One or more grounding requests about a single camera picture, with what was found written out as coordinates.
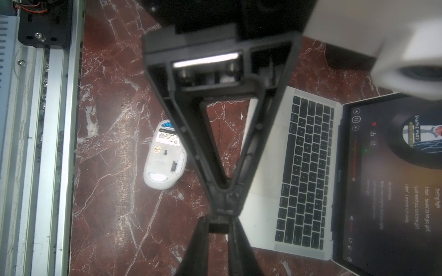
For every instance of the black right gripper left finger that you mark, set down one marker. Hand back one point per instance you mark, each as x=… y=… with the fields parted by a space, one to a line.
x=195 y=260

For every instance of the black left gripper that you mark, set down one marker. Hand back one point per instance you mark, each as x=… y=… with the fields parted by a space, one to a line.
x=219 y=20

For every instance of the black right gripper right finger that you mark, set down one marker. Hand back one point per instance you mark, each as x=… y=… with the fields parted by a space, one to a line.
x=242 y=261

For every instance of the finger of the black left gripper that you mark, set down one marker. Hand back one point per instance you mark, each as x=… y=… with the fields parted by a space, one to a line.
x=268 y=64
x=188 y=71

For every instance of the white wireless mouse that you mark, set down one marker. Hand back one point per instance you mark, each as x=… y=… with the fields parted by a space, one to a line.
x=166 y=159

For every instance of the silver laptop with dark screen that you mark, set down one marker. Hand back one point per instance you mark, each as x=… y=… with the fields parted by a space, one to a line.
x=359 y=184

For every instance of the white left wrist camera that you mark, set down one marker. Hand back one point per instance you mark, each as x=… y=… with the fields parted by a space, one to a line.
x=405 y=37

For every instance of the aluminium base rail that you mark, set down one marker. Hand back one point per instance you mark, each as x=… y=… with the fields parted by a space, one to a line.
x=41 y=55

